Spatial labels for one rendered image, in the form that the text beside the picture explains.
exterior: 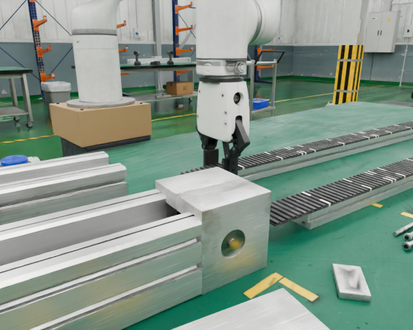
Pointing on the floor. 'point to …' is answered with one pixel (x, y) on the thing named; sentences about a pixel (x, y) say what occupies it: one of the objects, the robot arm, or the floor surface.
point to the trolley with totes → (256, 105)
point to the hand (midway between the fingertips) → (219, 164)
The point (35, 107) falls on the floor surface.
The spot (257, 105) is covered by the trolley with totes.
